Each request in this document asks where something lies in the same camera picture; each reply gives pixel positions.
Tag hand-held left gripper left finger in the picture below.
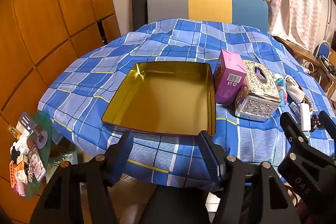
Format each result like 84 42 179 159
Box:
30 131 134 224

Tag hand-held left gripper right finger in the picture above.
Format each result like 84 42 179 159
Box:
198 130 301 224

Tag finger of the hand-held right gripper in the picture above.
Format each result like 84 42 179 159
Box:
280 112 309 147
319 110 336 144

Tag black beaded hair ties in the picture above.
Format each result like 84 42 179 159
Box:
302 97 322 132

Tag white rectangular pack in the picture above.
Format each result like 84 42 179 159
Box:
299 103 312 131

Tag grey-white sock bundle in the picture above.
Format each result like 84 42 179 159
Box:
285 76 305 103

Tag teal and pink sock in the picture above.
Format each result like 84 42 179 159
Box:
273 73 289 107

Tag gold tin box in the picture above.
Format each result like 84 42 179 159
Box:
101 61 217 136

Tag silver ornate tissue box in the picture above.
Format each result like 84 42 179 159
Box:
234 59 280 122

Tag blue metal chair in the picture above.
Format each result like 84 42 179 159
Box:
314 40 336 98

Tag wooden desk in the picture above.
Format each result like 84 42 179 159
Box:
273 35 323 67

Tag purple cardboard box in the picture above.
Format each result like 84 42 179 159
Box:
213 49 248 106

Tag green bag with clutter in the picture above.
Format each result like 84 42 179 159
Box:
9 111 53 199

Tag blue plaid blanket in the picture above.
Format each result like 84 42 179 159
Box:
38 18 336 191

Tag black rolled mat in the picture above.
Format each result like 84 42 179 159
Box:
131 0 150 31

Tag wooden wardrobe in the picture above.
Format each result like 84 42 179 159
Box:
0 0 121 224

